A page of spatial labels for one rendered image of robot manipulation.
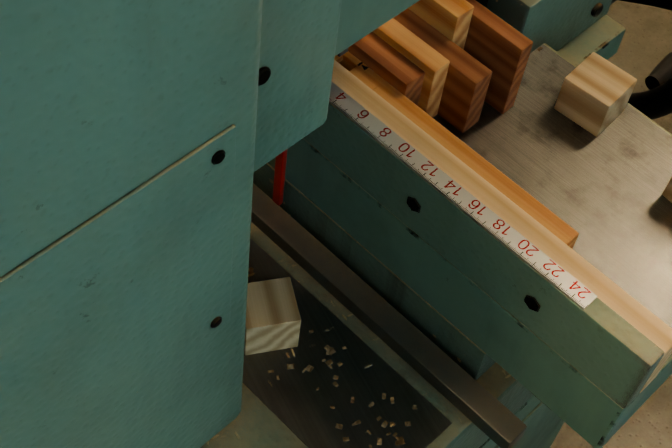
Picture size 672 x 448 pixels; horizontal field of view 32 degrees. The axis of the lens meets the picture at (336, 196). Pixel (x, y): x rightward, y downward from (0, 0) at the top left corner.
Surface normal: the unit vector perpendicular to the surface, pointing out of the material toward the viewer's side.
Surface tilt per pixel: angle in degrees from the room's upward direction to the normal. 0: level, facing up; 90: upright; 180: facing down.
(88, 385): 90
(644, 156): 0
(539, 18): 90
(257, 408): 0
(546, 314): 90
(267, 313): 0
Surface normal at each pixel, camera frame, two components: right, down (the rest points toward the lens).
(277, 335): 0.24, 0.79
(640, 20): 0.09, -0.61
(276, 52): 0.70, 0.60
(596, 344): -0.71, 0.52
